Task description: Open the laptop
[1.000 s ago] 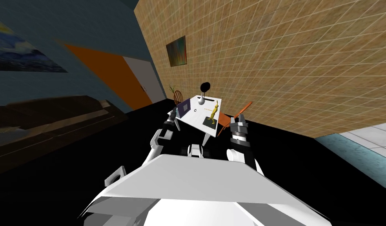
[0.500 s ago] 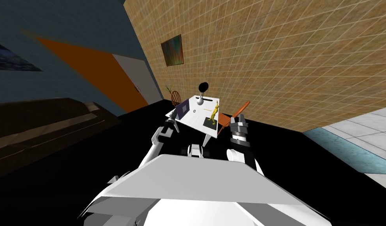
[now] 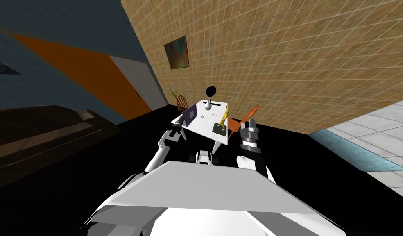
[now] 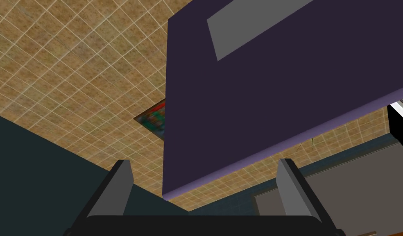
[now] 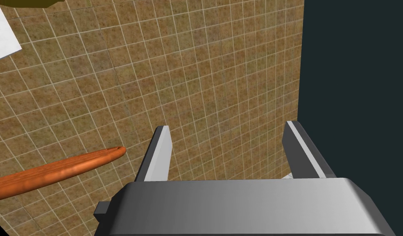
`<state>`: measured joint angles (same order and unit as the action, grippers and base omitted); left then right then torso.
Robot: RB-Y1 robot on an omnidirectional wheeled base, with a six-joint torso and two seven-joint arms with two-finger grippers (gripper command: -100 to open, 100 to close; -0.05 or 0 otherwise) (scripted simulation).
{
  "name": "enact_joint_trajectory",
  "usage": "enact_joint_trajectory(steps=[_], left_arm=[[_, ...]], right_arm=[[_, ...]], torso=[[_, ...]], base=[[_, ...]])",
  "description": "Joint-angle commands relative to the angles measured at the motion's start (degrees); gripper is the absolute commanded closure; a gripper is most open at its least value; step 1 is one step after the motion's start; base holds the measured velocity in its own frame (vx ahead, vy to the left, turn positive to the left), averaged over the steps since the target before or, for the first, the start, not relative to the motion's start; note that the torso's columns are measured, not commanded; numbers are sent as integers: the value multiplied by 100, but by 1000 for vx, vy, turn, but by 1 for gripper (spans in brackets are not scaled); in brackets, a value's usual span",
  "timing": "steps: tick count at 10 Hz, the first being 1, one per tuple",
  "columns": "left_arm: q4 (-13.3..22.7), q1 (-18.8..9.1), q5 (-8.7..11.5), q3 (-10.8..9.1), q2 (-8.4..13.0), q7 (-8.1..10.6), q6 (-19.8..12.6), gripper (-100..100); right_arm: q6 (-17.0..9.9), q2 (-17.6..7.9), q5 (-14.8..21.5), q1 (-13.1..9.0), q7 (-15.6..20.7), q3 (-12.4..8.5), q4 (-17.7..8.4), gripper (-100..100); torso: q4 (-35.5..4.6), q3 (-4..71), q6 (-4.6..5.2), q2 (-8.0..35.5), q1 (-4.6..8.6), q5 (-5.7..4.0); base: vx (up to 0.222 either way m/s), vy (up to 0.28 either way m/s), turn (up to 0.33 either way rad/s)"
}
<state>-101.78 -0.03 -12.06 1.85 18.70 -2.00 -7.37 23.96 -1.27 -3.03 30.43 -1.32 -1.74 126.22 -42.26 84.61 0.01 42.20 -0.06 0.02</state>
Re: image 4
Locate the dark purple cabinet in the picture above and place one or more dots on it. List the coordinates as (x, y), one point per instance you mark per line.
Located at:
(254, 108)

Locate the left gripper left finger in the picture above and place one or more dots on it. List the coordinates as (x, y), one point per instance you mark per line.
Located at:
(116, 193)

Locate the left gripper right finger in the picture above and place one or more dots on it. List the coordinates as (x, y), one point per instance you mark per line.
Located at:
(291, 193)

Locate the colourful framed wall picture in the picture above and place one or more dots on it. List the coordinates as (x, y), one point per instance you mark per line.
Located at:
(154, 119)

